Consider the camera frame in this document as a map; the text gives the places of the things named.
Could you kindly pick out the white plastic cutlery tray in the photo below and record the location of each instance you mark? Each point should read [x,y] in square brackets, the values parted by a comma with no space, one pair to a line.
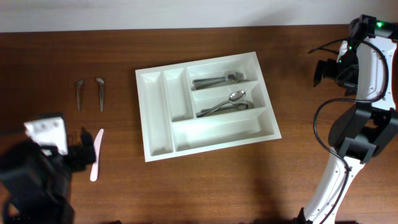
[169,107]

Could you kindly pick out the metal fork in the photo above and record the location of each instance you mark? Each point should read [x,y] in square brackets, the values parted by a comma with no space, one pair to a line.
[216,80]
[201,87]
[235,74]

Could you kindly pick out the metal fork in tray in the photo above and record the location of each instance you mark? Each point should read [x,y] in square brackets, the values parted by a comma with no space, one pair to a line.
[201,87]

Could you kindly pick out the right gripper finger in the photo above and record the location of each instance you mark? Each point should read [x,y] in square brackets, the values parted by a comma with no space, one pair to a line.
[351,91]
[318,75]

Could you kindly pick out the small metal spoon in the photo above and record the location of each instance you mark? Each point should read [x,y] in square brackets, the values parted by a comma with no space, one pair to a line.
[78,86]
[100,81]

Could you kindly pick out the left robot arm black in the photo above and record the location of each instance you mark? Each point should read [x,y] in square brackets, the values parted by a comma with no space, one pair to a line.
[38,180]

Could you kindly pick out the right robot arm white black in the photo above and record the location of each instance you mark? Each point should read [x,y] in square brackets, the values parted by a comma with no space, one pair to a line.
[363,67]

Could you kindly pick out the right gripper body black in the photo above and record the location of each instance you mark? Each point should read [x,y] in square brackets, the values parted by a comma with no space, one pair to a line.
[346,70]

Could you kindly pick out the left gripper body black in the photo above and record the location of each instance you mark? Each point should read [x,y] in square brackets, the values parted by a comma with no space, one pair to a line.
[78,157]

